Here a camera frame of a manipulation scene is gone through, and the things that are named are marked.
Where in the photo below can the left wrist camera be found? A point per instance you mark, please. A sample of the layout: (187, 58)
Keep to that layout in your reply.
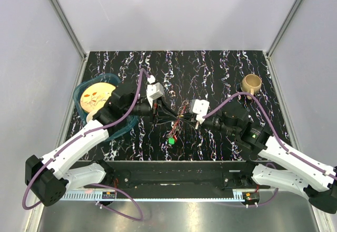
(154, 90)

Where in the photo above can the painted round plate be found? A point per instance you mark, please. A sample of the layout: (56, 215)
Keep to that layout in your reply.
(95, 96)

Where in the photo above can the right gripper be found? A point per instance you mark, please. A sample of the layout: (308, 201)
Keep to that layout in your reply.
(194, 123)

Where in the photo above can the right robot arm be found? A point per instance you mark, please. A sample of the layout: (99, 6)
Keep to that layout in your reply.
(269, 160)

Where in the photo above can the black base bar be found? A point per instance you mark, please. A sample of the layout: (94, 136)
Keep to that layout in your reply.
(217, 174)

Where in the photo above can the beige ceramic mug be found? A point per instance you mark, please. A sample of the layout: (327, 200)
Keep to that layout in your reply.
(251, 84)

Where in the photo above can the teal plastic container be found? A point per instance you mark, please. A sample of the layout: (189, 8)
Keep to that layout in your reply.
(107, 78)

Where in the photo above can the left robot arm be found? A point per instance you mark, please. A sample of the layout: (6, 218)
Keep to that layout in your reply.
(51, 176)

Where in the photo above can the metal key holder red handle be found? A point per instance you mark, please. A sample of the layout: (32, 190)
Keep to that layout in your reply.
(178, 124)

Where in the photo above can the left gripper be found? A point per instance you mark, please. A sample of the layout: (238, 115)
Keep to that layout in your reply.
(167, 114)

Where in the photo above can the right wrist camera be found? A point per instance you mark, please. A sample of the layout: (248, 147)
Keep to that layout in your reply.
(198, 111)

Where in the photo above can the green key tag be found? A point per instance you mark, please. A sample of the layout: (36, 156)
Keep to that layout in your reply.
(171, 140)

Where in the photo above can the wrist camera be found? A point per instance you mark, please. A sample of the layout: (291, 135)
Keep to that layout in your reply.
(154, 90)
(198, 111)

